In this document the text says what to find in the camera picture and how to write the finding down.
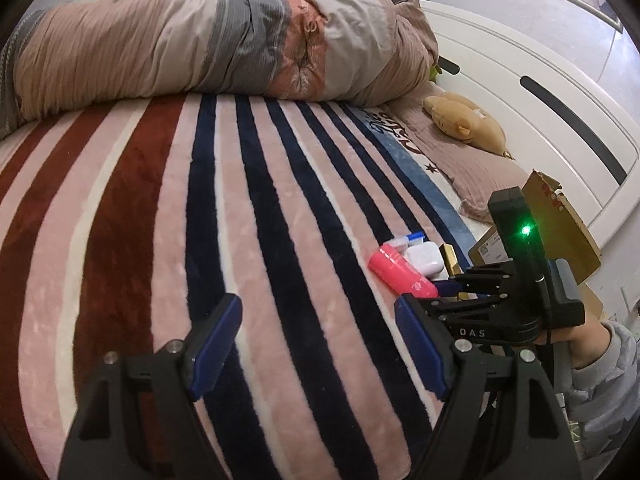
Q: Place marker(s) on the brown cardboard box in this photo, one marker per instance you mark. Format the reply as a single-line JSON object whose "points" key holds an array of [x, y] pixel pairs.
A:
{"points": [[550, 229]]}

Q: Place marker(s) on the white flat power bank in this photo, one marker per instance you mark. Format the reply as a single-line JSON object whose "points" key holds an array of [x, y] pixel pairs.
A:
{"points": [[443, 275]]}

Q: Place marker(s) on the right hand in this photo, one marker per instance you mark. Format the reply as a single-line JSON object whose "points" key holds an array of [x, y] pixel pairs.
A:
{"points": [[587, 342]]}

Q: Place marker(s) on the white earbuds case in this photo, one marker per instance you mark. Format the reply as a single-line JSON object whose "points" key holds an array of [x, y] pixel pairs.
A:
{"points": [[425, 258]]}

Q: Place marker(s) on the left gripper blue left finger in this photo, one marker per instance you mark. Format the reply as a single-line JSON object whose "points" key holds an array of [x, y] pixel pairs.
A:
{"points": [[136, 418]]}

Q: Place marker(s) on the gold rectangular case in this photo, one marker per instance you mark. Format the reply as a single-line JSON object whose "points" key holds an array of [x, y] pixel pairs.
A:
{"points": [[449, 287]]}

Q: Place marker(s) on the grey patterned sleeve forearm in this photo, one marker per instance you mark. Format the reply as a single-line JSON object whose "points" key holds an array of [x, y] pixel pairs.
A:
{"points": [[602, 398]]}

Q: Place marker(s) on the blue white contact lens case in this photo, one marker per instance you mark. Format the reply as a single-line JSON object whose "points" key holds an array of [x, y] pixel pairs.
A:
{"points": [[402, 243]]}

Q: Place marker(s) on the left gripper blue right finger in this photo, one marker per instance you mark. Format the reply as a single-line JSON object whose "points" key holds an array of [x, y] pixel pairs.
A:
{"points": [[500, 419]]}

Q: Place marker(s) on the striped fleece blanket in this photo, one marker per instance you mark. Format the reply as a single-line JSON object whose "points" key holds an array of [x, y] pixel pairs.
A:
{"points": [[124, 224]]}

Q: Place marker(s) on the rolled striped duvet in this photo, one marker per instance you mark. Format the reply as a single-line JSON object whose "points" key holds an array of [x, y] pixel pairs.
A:
{"points": [[365, 52]]}

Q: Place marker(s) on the pink ribbed pillow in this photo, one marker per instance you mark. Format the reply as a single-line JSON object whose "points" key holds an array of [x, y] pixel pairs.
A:
{"points": [[473, 173]]}

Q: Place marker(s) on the white bed headboard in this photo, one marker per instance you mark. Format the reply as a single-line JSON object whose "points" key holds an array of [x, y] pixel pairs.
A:
{"points": [[557, 120]]}

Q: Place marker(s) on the tan plush toy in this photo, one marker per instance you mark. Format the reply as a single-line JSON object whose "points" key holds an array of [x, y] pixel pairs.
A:
{"points": [[465, 121]]}

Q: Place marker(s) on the pink cylindrical bottle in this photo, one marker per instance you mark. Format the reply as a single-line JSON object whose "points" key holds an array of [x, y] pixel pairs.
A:
{"points": [[399, 274]]}

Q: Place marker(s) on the green plush toy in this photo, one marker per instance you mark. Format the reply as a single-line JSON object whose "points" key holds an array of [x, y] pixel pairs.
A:
{"points": [[435, 71]]}

